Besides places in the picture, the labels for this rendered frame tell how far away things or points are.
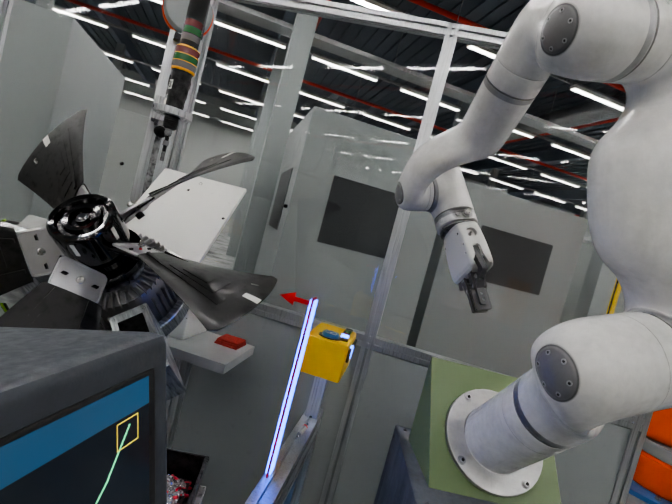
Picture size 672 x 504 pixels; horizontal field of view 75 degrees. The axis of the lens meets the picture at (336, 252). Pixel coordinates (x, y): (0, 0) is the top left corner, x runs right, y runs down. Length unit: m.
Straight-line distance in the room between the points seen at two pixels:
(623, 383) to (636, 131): 0.28
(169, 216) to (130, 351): 1.07
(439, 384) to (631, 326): 0.43
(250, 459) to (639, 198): 1.46
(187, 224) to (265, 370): 0.63
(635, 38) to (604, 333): 0.32
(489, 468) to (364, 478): 0.81
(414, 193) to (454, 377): 0.38
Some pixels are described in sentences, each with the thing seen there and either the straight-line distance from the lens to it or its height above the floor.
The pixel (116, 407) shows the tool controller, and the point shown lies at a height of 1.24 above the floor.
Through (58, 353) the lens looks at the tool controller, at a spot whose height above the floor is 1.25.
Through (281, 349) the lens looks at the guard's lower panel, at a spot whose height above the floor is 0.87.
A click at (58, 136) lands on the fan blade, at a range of 1.19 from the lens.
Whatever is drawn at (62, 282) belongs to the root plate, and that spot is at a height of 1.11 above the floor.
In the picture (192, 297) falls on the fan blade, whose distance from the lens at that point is 0.76.
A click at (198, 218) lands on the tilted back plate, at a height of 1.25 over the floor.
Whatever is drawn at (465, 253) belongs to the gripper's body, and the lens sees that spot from 0.87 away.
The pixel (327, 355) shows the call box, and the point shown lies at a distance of 1.02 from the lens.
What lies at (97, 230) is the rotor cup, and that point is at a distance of 0.88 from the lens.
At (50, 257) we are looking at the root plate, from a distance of 0.99.
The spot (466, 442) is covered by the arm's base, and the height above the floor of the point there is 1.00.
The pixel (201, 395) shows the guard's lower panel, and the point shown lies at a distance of 1.72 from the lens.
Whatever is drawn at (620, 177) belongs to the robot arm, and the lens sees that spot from 0.60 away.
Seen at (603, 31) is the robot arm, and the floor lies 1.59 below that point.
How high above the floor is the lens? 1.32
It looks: 3 degrees down
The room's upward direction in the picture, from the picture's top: 15 degrees clockwise
